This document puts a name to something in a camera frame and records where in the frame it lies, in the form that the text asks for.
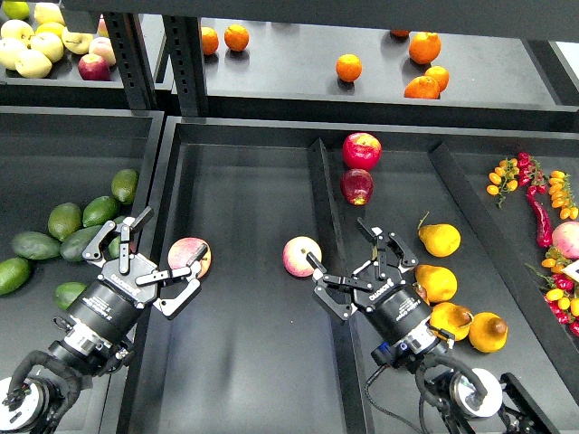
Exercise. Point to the mixed cherry tomatoes lower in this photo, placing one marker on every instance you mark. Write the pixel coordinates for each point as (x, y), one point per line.
(560, 291)

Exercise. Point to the black shelf post right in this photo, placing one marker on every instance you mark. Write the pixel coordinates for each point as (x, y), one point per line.
(185, 49)

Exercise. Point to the pink apple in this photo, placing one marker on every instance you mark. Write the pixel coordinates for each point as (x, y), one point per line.
(294, 256)
(182, 251)

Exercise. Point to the red chili pepper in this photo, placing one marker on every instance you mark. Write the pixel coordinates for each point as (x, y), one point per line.
(543, 224)

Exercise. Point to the red cherry tomato bunch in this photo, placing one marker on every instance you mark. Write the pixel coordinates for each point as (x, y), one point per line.
(531, 173)

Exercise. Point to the pink apple left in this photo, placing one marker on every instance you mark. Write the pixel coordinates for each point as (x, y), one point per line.
(182, 251)

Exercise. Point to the black shelf post left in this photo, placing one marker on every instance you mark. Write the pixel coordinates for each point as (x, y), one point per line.
(128, 44)

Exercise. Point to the pale pink apple shelf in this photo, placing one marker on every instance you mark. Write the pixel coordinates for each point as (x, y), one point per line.
(102, 46)

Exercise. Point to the yellow pear lower centre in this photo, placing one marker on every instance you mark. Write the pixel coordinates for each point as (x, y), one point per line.
(452, 318)

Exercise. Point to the bright red apple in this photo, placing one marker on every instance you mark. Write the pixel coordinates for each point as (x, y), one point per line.
(361, 150)

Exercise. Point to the yellow pear middle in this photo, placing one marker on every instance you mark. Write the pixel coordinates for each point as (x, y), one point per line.
(440, 283)

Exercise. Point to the orange centre shelf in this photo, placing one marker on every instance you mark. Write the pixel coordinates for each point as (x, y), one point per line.
(348, 67)

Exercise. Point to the yellow apple front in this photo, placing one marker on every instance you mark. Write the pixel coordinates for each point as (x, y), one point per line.
(32, 64)

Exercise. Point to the small orange right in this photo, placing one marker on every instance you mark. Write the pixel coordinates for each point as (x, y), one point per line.
(440, 74)

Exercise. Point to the yellow pear top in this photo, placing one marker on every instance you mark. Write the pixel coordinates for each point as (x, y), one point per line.
(440, 240)

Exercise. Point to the green avocado narrow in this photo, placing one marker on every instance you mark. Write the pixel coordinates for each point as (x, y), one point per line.
(113, 248)

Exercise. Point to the red apple on shelf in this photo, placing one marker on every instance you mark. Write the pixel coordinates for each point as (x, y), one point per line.
(93, 67)

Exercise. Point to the orange front right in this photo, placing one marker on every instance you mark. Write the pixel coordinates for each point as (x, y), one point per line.
(422, 87)

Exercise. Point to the dark red apple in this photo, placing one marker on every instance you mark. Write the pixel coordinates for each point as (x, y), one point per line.
(357, 186)

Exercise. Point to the green avocado round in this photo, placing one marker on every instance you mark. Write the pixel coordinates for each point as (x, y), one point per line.
(64, 220)

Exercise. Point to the yellow pear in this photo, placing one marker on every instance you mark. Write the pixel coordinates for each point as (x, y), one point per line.
(440, 283)
(440, 240)
(452, 318)
(488, 332)

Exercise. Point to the dark avocado left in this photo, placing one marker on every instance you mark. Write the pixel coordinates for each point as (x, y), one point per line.
(35, 245)

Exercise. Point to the light green avocado edge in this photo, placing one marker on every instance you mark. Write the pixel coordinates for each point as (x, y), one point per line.
(14, 272)

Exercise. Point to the yellow pear right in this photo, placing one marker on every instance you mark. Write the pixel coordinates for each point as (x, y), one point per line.
(488, 332)

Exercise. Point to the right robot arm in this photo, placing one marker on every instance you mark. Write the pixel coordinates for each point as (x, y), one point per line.
(459, 393)

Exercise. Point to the dark avocado middle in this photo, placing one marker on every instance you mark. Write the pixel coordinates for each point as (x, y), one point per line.
(74, 245)

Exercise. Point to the black tray divider left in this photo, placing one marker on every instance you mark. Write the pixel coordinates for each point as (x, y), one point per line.
(350, 373)

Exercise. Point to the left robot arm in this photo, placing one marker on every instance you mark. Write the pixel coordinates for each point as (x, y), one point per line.
(45, 385)

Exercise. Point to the yellow apple with stem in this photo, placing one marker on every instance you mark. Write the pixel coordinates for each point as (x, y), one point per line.
(77, 43)

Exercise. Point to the pink apple right edge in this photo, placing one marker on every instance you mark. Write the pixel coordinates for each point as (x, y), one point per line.
(566, 239)

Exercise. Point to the black shelf post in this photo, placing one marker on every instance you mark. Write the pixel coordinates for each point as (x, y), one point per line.
(128, 44)
(185, 49)

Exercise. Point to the orange cherry tomato bunch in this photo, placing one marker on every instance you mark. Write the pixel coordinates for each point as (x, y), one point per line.
(503, 180)

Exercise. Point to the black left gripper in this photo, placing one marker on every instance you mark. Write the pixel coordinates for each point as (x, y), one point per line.
(107, 310)

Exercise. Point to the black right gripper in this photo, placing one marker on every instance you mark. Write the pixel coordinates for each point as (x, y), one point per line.
(391, 305)

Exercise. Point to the yellow apple middle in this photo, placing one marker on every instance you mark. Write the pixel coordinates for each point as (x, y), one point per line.
(48, 44)

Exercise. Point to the pink apple centre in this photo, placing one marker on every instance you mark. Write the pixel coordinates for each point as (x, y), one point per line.
(294, 256)

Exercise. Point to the green avocado top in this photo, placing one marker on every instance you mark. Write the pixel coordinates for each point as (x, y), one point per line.
(124, 185)

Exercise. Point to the dark green avocado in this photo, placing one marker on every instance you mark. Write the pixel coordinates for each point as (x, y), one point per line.
(66, 293)

